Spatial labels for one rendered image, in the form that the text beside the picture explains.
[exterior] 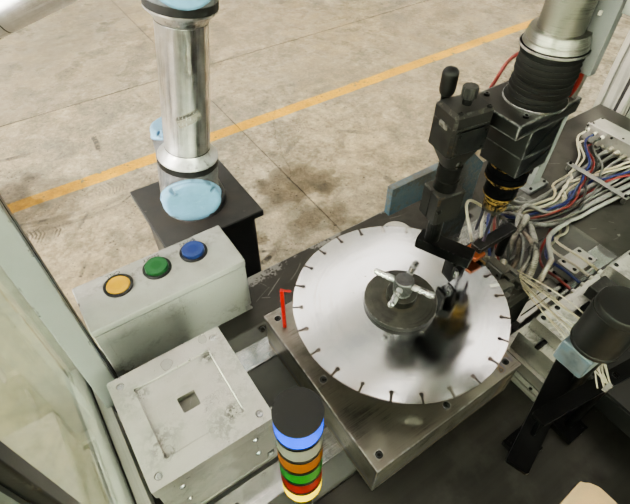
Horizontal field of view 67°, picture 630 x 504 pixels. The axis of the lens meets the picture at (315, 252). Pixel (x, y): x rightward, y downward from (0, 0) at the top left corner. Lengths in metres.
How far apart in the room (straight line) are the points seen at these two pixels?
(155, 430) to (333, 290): 0.32
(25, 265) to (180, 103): 0.40
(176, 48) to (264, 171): 1.72
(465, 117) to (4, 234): 0.51
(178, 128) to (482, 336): 0.61
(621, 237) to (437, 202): 0.72
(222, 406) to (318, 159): 1.98
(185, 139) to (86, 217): 1.60
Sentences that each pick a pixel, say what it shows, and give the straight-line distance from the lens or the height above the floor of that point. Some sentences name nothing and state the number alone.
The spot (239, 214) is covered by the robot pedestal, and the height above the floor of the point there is 0.75.
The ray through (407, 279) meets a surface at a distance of 0.71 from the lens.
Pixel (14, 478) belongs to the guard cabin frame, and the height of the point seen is 1.24.
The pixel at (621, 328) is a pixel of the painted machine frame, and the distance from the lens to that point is 0.61.
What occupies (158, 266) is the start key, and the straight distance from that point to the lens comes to 0.89.
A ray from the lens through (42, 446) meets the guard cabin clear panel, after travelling 0.50.
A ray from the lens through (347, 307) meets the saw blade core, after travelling 0.74.
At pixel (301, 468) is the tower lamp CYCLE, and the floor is 1.08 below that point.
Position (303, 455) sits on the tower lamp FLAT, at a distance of 0.46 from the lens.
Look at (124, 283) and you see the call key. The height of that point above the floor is 0.90.
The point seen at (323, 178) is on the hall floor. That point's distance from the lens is 2.45.
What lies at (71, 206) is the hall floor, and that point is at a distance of 2.57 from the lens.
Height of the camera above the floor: 1.55
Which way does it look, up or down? 48 degrees down
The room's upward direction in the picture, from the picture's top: straight up
